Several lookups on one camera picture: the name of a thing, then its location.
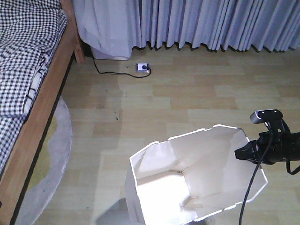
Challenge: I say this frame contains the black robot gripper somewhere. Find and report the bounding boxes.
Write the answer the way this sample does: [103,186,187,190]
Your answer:
[234,132,293,164]

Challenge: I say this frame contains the white plastic trash bin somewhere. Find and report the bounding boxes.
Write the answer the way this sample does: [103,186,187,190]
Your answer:
[124,124,268,225]

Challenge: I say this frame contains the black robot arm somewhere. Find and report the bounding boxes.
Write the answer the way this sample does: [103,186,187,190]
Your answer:
[234,132,300,165]

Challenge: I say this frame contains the white floor power outlet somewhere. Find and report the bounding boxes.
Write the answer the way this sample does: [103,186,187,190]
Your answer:
[135,63,150,73]

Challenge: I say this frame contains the light grey curtains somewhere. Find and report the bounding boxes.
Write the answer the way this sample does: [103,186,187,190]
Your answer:
[73,0,300,60]

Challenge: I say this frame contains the grey round rug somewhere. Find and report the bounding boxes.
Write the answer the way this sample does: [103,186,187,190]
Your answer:
[15,97,73,225]

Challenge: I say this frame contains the black white checkered bedding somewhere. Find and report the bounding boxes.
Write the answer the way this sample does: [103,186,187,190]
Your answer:
[0,0,67,170]

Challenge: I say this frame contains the black camera cable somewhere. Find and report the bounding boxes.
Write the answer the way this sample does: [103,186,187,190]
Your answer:
[238,121,275,225]

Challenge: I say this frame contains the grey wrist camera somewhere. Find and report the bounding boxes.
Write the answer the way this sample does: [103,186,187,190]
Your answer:
[250,109,283,124]

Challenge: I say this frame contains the black power cord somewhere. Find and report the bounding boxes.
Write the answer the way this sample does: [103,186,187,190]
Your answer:
[91,56,152,79]

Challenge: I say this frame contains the wooden bed frame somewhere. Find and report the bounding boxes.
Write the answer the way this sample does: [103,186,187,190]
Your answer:
[0,0,85,225]

